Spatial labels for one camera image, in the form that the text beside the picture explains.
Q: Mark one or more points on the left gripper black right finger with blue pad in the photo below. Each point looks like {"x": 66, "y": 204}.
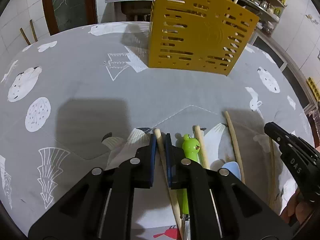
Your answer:
{"x": 220, "y": 206}

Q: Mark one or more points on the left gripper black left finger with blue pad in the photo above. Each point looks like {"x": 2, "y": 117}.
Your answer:
{"x": 100, "y": 205}

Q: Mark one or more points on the light blue spoon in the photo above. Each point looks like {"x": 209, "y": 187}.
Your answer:
{"x": 234, "y": 168}

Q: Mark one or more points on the green frog handle utensil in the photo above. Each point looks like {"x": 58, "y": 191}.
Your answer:
{"x": 191, "y": 148}

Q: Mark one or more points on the long wooden chopstick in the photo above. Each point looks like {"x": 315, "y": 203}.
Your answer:
{"x": 235, "y": 146}

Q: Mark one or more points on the thin wooden chopstick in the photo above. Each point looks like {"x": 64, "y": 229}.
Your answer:
{"x": 272, "y": 180}

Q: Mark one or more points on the person's right hand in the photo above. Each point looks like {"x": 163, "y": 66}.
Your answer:
{"x": 297, "y": 207}

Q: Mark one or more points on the yellow egg tray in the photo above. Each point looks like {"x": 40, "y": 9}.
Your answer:
{"x": 313, "y": 88}

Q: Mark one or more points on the grey animal print tablecloth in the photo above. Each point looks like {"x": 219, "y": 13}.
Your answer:
{"x": 85, "y": 98}

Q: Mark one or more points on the yellow perforated utensil holder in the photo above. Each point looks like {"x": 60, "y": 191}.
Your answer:
{"x": 201, "y": 35}

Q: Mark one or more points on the dark brown glass door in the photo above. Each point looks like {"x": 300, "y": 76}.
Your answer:
{"x": 63, "y": 15}

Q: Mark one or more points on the corner wall shelf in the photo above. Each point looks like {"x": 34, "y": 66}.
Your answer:
{"x": 268, "y": 11}

